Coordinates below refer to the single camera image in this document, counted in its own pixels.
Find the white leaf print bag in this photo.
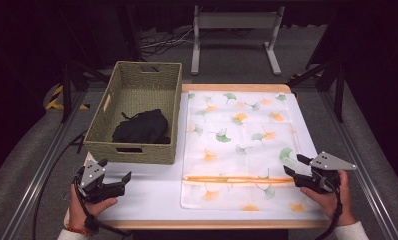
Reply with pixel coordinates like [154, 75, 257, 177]
[180, 91, 321, 213]

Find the yellow black floor tape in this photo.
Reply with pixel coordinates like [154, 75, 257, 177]
[44, 84, 91, 112]

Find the person's right hand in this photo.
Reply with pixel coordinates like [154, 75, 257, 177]
[299, 169, 357, 228]

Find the person's left hand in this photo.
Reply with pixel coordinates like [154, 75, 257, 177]
[66, 183, 119, 235]

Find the bundle of floor cables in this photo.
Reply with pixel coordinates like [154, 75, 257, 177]
[139, 27, 195, 57]

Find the black floor cable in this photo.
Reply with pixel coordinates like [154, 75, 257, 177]
[31, 129, 89, 240]

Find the right hand-held gripper cable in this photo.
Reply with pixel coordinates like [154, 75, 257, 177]
[316, 183, 345, 240]

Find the red bracelet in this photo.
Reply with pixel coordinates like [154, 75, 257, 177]
[64, 224, 89, 237]

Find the left hand-held gripper cable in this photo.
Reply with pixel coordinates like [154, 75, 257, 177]
[72, 176, 133, 238]

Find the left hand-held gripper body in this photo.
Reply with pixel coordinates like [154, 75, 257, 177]
[74, 161, 127, 204]

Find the aluminium floor rail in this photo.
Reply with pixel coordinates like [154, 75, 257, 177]
[0, 91, 88, 240]
[320, 91, 398, 240]

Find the hand-held gripper cable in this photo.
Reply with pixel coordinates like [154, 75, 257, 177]
[316, 183, 345, 240]
[72, 176, 133, 238]

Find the white table mat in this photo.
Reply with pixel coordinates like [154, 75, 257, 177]
[67, 91, 330, 222]

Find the green woven basket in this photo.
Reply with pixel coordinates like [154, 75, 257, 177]
[83, 60, 183, 166]

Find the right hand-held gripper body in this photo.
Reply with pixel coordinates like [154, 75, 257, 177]
[293, 151, 358, 195]

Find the grey metal stand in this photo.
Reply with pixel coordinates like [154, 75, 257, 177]
[190, 4, 286, 76]

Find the black cloth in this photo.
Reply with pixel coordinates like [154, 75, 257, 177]
[111, 108, 172, 145]

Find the black tripod stand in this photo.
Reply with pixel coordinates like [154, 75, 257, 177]
[58, 59, 112, 124]
[286, 59, 347, 124]

